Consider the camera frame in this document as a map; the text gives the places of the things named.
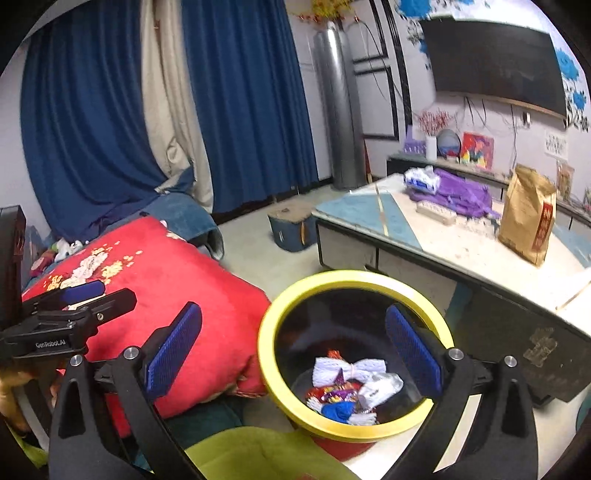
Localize silver tower air conditioner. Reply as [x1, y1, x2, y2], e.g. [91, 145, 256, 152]
[312, 21, 368, 191]

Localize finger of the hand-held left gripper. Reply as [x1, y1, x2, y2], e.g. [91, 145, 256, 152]
[25, 281, 106, 311]
[65, 288, 138, 324]

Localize white purple plastic bag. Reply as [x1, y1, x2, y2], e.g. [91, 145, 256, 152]
[312, 357, 389, 387]

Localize red plush toy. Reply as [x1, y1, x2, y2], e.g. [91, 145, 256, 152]
[30, 256, 59, 278]

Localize white green plush toy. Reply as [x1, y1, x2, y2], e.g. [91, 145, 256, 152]
[52, 239, 85, 262]

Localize blue curtain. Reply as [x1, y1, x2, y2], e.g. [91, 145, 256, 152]
[20, 0, 186, 244]
[180, 0, 320, 216]

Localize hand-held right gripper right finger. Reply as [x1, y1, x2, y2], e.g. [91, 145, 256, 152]
[383, 304, 539, 480]

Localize brown paper bag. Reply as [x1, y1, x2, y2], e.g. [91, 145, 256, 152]
[498, 165, 558, 268]

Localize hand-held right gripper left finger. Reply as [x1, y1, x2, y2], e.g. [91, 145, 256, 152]
[48, 302, 204, 480]

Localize yellow rim trash bin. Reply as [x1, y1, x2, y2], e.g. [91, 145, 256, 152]
[257, 270, 455, 461]

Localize black wall television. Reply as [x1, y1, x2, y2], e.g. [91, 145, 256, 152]
[420, 16, 568, 120]

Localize purple cloth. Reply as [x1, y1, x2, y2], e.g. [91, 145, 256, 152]
[409, 168, 502, 220]

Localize red floral blanket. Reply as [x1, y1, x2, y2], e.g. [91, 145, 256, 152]
[21, 217, 273, 439]

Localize yellow artificial flowers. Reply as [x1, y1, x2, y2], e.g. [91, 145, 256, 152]
[300, 0, 362, 22]

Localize white power strip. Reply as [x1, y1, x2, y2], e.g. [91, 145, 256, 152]
[416, 202, 458, 226]

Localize colourful painting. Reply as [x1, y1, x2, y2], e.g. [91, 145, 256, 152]
[459, 132, 495, 171]

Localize person's left hand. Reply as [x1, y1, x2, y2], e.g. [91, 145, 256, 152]
[0, 360, 63, 432]

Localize blue glove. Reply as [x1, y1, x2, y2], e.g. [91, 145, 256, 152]
[321, 401, 357, 422]

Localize purple box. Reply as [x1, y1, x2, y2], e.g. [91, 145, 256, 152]
[403, 126, 427, 156]

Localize white blue tissue pack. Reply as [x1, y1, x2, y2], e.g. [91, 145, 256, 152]
[404, 165, 442, 195]

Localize dark teal cloth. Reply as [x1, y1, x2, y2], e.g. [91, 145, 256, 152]
[163, 396, 246, 452]

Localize dark television cabinet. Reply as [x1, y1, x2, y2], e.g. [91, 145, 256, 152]
[387, 154, 591, 232]

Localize small picture card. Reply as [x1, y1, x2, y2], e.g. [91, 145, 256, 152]
[556, 161, 576, 202]

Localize blue storage stool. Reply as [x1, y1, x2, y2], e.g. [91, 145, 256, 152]
[267, 202, 320, 254]

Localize round blue ornament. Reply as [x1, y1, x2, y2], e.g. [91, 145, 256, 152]
[436, 129, 463, 160]

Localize person's green clothing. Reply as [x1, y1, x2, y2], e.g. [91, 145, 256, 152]
[184, 427, 357, 480]

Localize beige curtain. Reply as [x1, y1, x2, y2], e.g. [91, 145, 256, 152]
[139, 0, 216, 214]

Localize white paper sheet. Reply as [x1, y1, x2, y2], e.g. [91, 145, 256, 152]
[544, 130, 569, 160]

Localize coffee table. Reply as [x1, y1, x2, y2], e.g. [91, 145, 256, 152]
[311, 173, 591, 408]

